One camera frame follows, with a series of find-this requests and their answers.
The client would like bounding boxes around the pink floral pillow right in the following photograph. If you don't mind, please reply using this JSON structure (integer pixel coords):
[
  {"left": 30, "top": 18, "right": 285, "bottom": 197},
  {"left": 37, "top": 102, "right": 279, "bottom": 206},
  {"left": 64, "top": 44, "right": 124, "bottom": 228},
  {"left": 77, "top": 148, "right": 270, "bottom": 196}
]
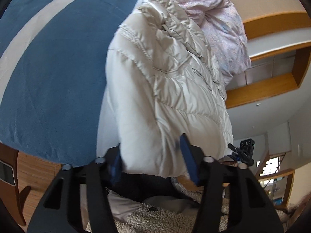
[{"left": 174, "top": 0, "right": 251, "bottom": 85}]

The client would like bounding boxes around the wooden bed frame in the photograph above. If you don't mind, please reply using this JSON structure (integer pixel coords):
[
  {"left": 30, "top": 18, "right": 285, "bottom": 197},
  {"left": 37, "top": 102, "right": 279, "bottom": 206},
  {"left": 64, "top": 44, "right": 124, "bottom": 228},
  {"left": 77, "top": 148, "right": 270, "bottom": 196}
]
[{"left": 1, "top": 144, "right": 31, "bottom": 226}]

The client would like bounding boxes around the wooden door frame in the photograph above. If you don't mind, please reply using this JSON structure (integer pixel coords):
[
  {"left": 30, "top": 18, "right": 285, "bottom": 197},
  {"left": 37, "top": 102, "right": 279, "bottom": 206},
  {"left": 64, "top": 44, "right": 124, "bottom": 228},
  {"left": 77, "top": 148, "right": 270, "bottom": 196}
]
[{"left": 226, "top": 12, "right": 310, "bottom": 108}]

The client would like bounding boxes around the cream puffer down jacket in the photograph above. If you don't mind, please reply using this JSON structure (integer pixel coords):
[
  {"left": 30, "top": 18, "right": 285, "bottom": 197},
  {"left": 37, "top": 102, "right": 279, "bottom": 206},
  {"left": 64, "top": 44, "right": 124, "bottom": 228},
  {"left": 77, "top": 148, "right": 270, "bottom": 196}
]
[{"left": 104, "top": 0, "right": 233, "bottom": 178}]

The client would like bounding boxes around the beige fleece garment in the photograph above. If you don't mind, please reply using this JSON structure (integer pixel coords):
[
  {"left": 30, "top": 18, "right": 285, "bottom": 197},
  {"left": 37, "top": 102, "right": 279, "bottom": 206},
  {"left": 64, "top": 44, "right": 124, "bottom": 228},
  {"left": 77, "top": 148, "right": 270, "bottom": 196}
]
[{"left": 85, "top": 177, "right": 292, "bottom": 233}]

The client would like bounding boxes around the blue white striped bedsheet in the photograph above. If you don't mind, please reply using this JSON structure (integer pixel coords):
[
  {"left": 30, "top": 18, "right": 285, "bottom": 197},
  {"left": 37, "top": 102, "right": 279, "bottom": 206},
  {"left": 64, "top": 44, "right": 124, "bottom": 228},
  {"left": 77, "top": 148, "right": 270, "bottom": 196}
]
[{"left": 1, "top": 0, "right": 138, "bottom": 166}]

